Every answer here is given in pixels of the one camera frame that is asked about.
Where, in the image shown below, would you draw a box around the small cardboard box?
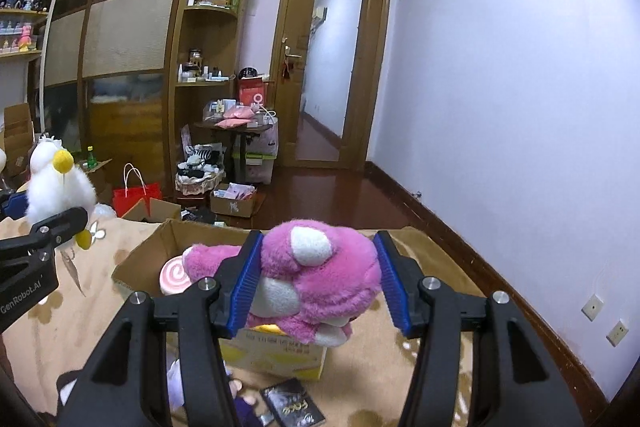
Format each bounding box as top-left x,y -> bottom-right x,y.
209,182 -> 259,219

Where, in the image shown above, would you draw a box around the white duck plush toy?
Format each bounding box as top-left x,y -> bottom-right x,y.
24,133 -> 107,253

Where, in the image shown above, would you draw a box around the tan printed blanket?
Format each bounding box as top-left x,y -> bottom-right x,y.
0,214 -> 533,427

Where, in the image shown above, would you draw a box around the pink plush bear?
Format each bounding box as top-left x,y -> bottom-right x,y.
182,219 -> 384,349

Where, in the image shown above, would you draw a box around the printed cardboard box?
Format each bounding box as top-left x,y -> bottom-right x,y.
111,219 -> 329,382

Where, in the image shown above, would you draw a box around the red gift bag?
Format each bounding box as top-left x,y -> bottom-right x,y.
237,76 -> 269,108

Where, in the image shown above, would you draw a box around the lace-trimmed basket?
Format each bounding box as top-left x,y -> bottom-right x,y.
174,166 -> 227,197

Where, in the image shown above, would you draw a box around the round wooden side table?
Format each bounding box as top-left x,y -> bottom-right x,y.
193,119 -> 274,186

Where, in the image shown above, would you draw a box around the wooden corner shelf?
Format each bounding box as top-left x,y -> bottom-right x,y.
164,0 -> 257,200

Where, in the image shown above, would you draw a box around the purple plush toy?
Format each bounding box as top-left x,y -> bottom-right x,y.
166,356 -> 273,427

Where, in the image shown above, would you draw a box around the pink swirl plush toy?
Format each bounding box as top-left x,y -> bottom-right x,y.
158,256 -> 194,298

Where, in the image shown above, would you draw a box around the open brown cardboard box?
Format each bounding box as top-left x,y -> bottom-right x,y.
122,197 -> 182,224

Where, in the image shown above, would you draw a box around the wooden wardrobe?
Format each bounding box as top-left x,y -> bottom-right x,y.
30,0 -> 217,188

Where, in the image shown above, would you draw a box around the white wall socket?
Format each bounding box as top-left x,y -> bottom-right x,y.
605,319 -> 630,347
581,294 -> 605,321

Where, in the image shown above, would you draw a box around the black booklet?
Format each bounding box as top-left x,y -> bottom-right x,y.
259,377 -> 326,427

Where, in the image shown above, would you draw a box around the striped plush toy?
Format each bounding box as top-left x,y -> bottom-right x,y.
184,144 -> 224,172

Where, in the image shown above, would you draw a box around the wooden door with mirror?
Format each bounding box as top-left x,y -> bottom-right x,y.
271,0 -> 394,171

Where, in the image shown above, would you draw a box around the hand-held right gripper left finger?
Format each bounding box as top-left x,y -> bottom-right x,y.
57,229 -> 266,427

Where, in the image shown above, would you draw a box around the red paper bag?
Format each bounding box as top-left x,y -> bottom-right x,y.
112,163 -> 164,218

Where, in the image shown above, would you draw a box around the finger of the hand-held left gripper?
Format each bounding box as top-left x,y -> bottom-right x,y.
0,206 -> 90,275
0,193 -> 30,222

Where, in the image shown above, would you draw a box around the clear plastic storage bin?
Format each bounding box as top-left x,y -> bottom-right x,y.
230,117 -> 280,186

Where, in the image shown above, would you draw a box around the tall brown cardboard box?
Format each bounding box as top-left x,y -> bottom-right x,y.
2,102 -> 36,178

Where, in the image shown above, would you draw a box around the pink packets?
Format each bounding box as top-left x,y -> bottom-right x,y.
221,105 -> 257,128

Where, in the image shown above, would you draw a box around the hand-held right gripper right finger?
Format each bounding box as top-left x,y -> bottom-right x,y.
373,230 -> 586,427

